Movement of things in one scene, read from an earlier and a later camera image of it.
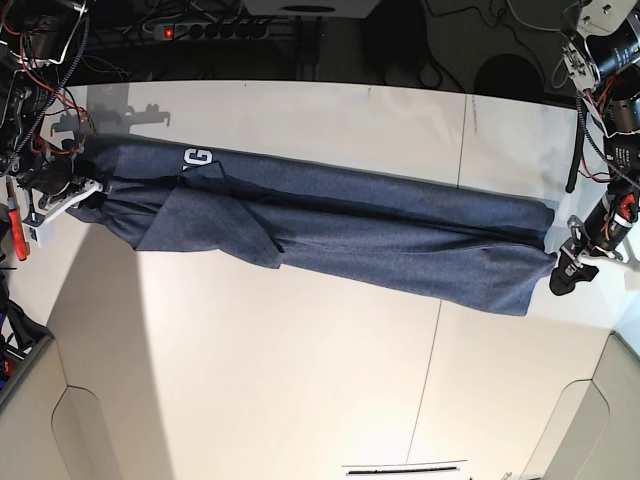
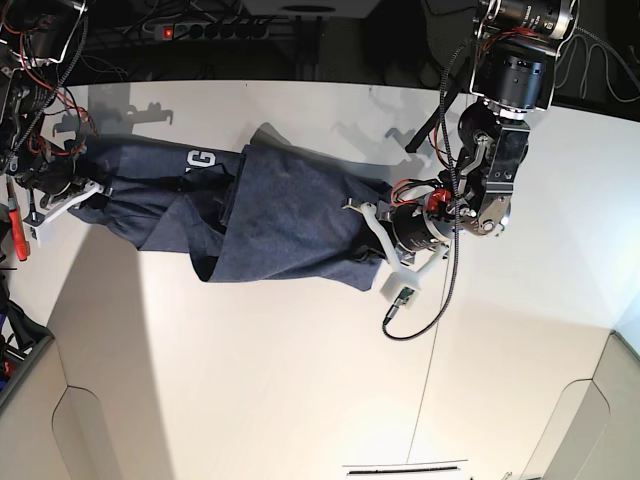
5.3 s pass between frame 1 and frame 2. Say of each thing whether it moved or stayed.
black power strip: stayed
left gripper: stayed
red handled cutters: stayed
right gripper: moved
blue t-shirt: moved
